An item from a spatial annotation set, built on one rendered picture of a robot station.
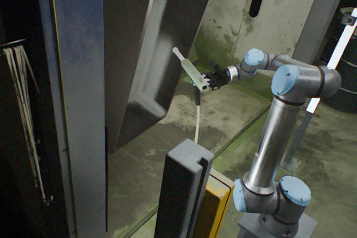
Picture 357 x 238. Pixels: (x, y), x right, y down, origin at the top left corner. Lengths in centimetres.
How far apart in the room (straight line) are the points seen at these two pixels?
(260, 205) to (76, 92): 98
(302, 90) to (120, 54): 93
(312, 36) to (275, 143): 227
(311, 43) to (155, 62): 173
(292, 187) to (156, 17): 140
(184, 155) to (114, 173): 215
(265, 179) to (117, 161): 155
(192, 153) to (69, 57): 49
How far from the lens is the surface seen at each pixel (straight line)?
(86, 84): 96
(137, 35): 160
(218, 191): 59
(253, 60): 176
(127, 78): 175
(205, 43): 409
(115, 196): 249
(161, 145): 291
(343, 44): 257
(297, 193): 160
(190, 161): 50
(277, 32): 362
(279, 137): 134
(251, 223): 175
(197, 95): 183
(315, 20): 348
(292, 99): 125
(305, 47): 356
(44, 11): 81
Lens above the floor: 198
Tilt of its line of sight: 37 degrees down
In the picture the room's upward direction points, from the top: 9 degrees clockwise
